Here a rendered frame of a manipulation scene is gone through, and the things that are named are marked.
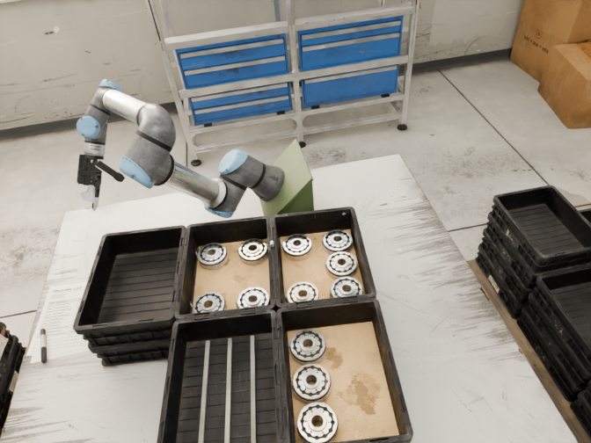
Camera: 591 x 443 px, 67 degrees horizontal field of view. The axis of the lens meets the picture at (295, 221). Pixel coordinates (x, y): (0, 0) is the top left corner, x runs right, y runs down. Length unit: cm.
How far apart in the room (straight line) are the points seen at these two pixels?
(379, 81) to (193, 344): 254
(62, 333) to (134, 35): 276
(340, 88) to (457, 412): 248
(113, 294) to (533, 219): 183
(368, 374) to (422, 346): 28
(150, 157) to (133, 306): 50
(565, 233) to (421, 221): 72
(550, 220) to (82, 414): 205
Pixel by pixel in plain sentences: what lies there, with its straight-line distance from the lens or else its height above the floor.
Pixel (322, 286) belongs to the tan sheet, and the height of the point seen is 83.
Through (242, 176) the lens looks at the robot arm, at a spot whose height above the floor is 97.
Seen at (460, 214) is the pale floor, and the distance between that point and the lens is 301.
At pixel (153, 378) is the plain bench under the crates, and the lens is 157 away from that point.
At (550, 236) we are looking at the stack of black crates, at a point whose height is 49.
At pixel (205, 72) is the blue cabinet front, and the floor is 70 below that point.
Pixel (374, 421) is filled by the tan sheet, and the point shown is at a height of 83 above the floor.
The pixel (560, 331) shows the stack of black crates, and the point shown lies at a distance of 209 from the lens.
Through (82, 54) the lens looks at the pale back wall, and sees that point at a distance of 417.
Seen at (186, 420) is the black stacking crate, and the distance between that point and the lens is 133.
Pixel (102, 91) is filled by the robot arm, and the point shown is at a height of 130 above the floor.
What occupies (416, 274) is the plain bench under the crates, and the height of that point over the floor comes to 70.
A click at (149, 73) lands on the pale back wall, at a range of 415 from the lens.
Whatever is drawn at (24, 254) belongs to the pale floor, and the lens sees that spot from 336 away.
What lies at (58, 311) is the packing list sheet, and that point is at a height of 70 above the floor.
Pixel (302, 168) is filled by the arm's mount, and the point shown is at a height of 96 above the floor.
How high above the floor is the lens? 201
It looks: 44 degrees down
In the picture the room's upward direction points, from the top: 6 degrees counter-clockwise
